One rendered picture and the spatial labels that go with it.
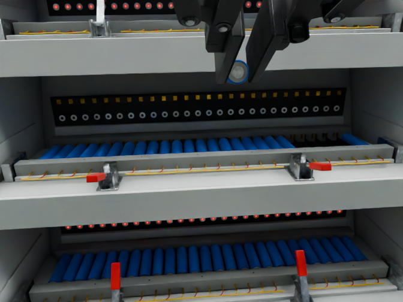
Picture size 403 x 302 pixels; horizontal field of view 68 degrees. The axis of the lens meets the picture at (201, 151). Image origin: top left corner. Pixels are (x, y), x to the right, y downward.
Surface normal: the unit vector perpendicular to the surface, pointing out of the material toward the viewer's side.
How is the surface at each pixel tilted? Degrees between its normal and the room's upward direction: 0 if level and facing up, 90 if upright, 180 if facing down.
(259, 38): 90
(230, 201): 109
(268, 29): 90
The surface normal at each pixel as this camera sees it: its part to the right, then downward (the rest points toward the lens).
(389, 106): -1.00, 0.04
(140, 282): -0.02, -0.94
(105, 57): 0.07, 0.35
